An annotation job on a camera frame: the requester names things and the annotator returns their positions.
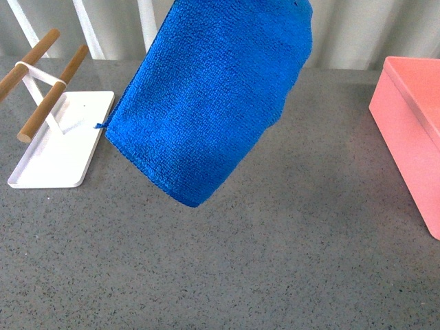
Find white towel rack wooden bars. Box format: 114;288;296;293
1;29;115;189

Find pink box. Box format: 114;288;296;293
369;56;439;239

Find blue microfiber cloth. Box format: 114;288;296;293
102;1;313;207

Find white pleated curtain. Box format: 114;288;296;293
1;0;439;70

